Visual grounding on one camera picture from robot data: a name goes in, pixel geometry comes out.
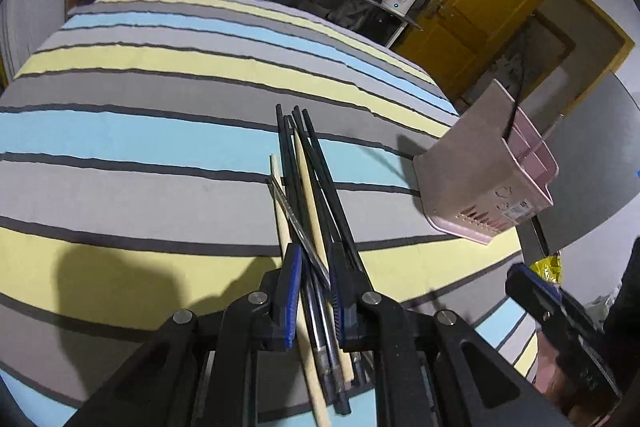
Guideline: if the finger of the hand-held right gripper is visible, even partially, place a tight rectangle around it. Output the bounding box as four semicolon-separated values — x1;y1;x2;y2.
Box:
505;263;567;324

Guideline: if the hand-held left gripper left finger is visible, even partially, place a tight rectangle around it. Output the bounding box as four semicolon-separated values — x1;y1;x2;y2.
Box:
65;243;303;427

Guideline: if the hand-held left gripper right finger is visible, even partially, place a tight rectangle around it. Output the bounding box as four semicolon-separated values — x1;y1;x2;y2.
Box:
327;242;571;427

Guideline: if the metal chopstick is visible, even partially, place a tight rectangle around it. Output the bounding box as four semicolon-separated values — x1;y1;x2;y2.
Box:
269;176;333;292

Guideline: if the wooden chopstick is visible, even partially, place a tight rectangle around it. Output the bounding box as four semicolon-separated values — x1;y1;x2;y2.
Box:
294;131;355;384
269;154;332;427

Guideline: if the pink utensil holder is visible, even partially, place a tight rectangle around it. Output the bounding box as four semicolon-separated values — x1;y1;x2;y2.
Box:
412;78;560;246

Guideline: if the person's right hand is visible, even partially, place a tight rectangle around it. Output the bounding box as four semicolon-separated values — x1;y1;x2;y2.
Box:
535;339;581;413

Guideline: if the yellow plastic bag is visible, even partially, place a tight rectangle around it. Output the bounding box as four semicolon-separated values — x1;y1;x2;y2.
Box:
530;254;564;284

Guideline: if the grey refrigerator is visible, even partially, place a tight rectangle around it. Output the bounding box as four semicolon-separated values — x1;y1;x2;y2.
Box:
517;69;640;260

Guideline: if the striped bed sheet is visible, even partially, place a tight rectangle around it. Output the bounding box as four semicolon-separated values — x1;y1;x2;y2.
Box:
0;0;540;427

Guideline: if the yellow wooden door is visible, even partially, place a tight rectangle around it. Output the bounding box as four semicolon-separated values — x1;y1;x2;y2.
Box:
392;0;556;100

